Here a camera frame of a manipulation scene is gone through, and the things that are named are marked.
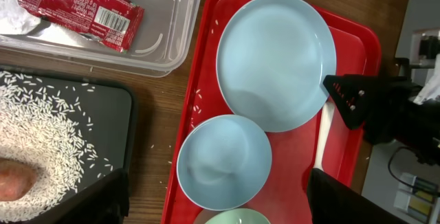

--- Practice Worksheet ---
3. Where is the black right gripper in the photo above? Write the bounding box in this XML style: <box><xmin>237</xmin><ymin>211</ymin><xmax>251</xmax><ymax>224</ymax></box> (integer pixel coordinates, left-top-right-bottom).
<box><xmin>323</xmin><ymin>74</ymin><xmax>439</xmax><ymax>165</ymax></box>

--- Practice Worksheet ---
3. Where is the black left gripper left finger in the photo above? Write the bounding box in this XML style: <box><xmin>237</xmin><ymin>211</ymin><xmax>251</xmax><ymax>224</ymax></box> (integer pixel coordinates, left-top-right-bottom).
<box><xmin>26</xmin><ymin>168</ymin><xmax>130</xmax><ymax>224</ymax></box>

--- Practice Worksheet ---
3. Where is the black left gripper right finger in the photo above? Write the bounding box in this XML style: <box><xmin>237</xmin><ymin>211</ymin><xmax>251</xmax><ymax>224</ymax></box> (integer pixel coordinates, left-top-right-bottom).
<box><xmin>307</xmin><ymin>168</ymin><xmax>407</xmax><ymax>224</ymax></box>

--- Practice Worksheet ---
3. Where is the orange carrot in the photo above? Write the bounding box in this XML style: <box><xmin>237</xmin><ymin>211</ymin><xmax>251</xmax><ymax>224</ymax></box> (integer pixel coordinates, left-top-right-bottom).
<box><xmin>1</xmin><ymin>158</ymin><xmax>37</xmax><ymax>201</ymax></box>

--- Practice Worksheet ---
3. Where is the green bowl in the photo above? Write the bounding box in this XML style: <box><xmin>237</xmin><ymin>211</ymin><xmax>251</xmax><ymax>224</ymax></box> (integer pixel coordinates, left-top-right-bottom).
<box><xmin>193</xmin><ymin>208</ymin><xmax>270</xmax><ymax>224</ymax></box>

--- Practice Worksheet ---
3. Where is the pile of white rice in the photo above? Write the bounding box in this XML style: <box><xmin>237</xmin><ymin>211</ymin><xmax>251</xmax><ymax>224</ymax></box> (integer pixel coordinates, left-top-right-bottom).
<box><xmin>1</xmin><ymin>70</ymin><xmax>123</xmax><ymax>223</ymax></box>

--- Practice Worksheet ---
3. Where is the small light blue bowl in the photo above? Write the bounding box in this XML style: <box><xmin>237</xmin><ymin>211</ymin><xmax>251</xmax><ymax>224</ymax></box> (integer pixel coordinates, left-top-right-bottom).
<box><xmin>176</xmin><ymin>115</ymin><xmax>272</xmax><ymax>211</ymax></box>

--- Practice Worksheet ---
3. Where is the white paper napkin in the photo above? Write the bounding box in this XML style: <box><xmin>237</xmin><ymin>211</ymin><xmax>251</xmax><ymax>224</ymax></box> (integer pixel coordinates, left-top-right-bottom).
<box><xmin>1</xmin><ymin>0</ymin><xmax>43</xmax><ymax>34</ymax></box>

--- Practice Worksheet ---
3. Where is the grey dishwasher rack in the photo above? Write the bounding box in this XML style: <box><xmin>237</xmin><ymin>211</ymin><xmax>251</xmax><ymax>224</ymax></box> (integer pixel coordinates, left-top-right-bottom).
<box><xmin>362</xmin><ymin>0</ymin><xmax>439</xmax><ymax>223</ymax></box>

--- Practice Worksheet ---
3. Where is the black waste tray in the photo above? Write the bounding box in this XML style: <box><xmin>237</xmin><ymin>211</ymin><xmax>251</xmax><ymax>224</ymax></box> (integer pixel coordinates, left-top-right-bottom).
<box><xmin>1</xmin><ymin>67</ymin><xmax>136</xmax><ymax>203</ymax></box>

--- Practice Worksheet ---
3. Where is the clear plastic waste bin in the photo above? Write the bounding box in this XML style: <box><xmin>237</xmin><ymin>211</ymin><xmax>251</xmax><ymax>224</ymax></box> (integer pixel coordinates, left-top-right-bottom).
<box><xmin>1</xmin><ymin>0</ymin><xmax>200</xmax><ymax>77</ymax></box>

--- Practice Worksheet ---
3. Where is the white plastic spoon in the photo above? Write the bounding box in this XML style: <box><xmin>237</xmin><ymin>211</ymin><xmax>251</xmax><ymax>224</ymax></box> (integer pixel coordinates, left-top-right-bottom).
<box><xmin>313</xmin><ymin>102</ymin><xmax>335</xmax><ymax>170</ymax></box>

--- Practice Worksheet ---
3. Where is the large light blue plate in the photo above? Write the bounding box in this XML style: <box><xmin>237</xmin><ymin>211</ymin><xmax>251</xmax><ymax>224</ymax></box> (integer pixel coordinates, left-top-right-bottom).
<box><xmin>216</xmin><ymin>0</ymin><xmax>337</xmax><ymax>133</ymax></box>

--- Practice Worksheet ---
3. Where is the red snack wrapper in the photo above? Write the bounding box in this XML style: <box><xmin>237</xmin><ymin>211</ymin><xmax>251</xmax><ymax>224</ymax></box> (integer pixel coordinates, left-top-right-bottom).
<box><xmin>18</xmin><ymin>0</ymin><xmax>144</xmax><ymax>53</ymax></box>

